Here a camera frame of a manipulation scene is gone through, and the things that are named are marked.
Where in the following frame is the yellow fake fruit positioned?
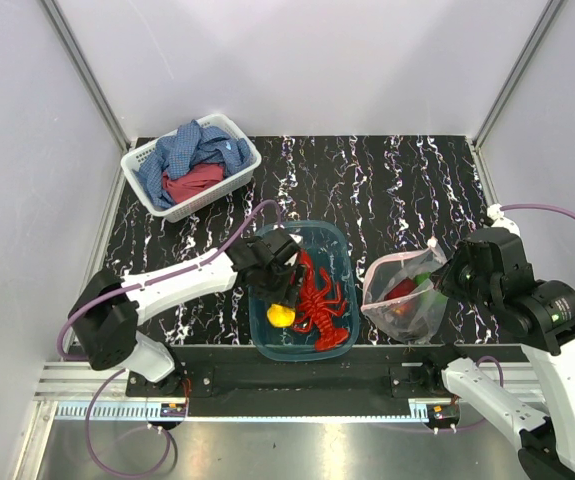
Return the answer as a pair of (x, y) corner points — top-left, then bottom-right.
(266, 304), (296, 328)

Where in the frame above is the red fake lobster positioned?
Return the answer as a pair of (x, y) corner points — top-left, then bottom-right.
(291, 251), (350, 352)

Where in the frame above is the clear zip top bag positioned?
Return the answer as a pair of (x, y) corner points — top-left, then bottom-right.
(361, 237), (447, 344)

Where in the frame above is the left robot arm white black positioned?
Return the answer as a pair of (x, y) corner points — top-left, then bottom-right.
(69, 227), (304, 396)

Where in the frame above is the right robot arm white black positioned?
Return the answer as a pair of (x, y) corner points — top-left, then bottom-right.
(420, 226), (575, 479)

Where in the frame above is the green fake vegetable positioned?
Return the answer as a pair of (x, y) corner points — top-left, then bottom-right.
(412, 271), (440, 295)

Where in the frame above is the red fake apple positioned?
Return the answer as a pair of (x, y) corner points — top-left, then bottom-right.
(384, 278), (417, 301)

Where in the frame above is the blue plastic container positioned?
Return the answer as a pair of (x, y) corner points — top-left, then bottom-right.
(249, 220), (360, 362)

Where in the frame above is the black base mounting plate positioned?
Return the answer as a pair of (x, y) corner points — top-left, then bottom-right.
(127, 357), (431, 398)

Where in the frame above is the red cloth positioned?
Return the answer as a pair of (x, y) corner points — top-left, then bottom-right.
(162, 163), (224, 205)

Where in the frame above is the blue patterned cloth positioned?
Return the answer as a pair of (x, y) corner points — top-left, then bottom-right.
(134, 120), (253, 210)

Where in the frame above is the white plastic basket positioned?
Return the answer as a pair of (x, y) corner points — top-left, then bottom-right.
(121, 114), (262, 222)

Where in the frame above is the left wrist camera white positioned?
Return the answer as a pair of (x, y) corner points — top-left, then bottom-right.
(285, 233), (303, 266)

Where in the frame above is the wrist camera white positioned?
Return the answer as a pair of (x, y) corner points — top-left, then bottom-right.
(486, 203), (505, 225)
(285, 233), (303, 266)

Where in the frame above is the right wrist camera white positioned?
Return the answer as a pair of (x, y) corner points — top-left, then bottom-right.
(486, 203), (505, 225)

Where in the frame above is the aluminium frame rail front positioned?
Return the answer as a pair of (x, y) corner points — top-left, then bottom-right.
(33, 362), (128, 401)

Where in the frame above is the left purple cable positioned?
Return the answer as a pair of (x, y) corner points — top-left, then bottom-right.
(56, 199), (283, 474)

